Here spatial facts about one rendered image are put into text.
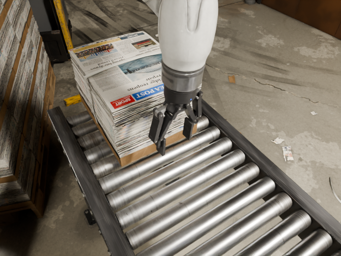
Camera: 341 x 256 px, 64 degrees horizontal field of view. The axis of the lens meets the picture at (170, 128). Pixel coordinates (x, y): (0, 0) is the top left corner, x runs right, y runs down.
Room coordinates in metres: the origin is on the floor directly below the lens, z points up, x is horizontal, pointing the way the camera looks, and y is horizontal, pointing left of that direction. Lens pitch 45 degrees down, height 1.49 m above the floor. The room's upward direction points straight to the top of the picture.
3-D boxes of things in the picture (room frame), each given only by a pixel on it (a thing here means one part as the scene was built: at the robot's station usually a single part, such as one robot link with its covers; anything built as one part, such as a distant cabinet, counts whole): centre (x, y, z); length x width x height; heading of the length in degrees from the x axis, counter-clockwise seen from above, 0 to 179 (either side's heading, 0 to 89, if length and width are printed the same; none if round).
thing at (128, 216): (0.47, -0.05, 0.77); 0.47 x 0.05 x 0.05; 122
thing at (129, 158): (0.65, 0.07, 0.83); 0.29 x 0.16 x 0.04; 122
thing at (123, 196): (0.52, -0.01, 0.77); 0.47 x 0.05 x 0.05; 122
